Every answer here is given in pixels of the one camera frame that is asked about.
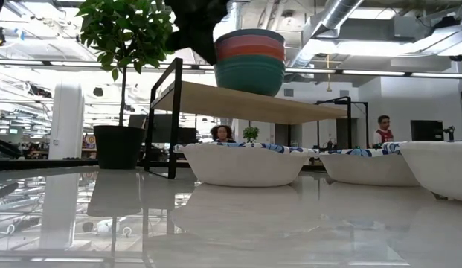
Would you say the white paper bowl blue pattern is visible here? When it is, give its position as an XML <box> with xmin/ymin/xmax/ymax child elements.
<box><xmin>382</xmin><ymin>140</ymin><xmax>462</xmax><ymax>203</ymax></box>
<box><xmin>318</xmin><ymin>147</ymin><xmax>421</xmax><ymax>187</ymax></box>
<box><xmin>173</xmin><ymin>141</ymin><xmax>317</xmax><ymax>188</ymax></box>

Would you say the black metal background stand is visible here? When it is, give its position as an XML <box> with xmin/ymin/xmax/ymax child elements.
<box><xmin>315</xmin><ymin>95</ymin><xmax>369</xmax><ymax>150</ymax></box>

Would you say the person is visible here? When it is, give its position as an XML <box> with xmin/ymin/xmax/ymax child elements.
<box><xmin>372</xmin><ymin>114</ymin><xmax>395</xmax><ymax>146</ymax></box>
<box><xmin>210</xmin><ymin>124</ymin><xmax>237</xmax><ymax>144</ymax></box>

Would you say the orange plastic bowl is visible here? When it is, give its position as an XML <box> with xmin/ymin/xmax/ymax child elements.
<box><xmin>215</xmin><ymin>44</ymin><xmax>286</xmax><ymax>63</ymax></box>

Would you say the potted green plant black pot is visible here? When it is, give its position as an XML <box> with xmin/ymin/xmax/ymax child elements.
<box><xmin>76</xmin><ymin>0</ymin><xmax>176</xmax><ymax>170</ymax></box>

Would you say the small green background plant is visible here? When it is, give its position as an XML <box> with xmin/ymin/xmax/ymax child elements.
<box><xmin>242</xmin><ymin>126</ymin><xmax>260</xmax><ymax>144</ymax></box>

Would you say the teal plastic bowl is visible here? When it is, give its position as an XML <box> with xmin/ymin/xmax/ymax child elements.
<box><xmin>214</xmin><ymin>54</ymin><xmax>286</xmax><ymax>97</ymax></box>

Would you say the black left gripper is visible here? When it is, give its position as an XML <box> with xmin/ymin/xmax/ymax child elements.
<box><xmin>165</xmin><ymin>0</ymin><xmax>230</xmax><ymax>66</ymax></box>

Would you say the black computer monitor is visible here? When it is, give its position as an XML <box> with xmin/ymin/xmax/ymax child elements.
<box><xmin>409</xmin><ymin>119</ymin><xmax>445</xmax><ymax>142</ymax></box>

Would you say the pink plastic bowl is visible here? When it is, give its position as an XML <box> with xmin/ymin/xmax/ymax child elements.
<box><xmin>214</xmin><ymin>34</ymin><xmax>286</xmax><ymax>51</ymax></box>

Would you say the wooden shelf with black frame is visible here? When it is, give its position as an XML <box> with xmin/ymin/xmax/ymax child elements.
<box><xmin>144</xmin><ymin>57</ymin><xmax>349</xmax><ymax>180</ymax></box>

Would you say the blue plastic bowl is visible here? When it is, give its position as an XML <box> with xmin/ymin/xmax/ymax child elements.
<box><xmin>214</xmin><ymin>28</ymin><xmax>286</xmax><ymax>44</ymax></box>

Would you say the black background monitor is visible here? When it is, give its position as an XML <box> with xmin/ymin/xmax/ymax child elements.
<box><xmin>128</xmin><ymin>113</ymin><xmax>198</xmax><ymax>146</ymax></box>

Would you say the silver ventilation duct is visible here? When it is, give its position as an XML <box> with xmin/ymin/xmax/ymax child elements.
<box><xmin>289</xmin><ymin>0</ymin><xmax>365</xmax><ymax>68</ymax></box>

